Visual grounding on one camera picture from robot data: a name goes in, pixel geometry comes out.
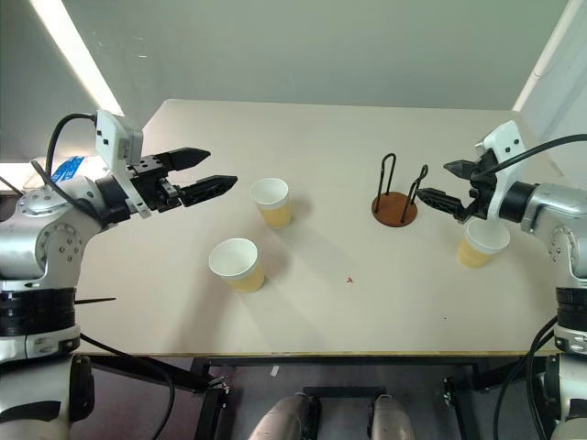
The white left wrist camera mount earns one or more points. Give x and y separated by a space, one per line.
110 137

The white wall pipe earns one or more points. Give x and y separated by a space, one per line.
546 62

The black metal table frame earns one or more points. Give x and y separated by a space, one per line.
321 362

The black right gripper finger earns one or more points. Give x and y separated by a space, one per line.
442 198
463 168

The dark rounded grey shape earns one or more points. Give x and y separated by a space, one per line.
284 417
392 419

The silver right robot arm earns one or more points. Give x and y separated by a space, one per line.
559 206

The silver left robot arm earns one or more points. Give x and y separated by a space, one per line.
46 238

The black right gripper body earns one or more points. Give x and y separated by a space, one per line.
481 192

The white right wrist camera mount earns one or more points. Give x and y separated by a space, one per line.
504 137

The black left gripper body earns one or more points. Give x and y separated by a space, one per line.
151 183

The small white tape strip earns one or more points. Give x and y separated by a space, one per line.
275 370

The yellow white paper cup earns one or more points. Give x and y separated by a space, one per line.
248 279
276 214
472 256

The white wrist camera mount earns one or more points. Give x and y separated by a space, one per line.
110 137
504 137

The thin black rod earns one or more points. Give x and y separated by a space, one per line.
96 300

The blue white label box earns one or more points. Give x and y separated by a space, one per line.
69 168

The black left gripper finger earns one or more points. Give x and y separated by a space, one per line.
208 187
188 158

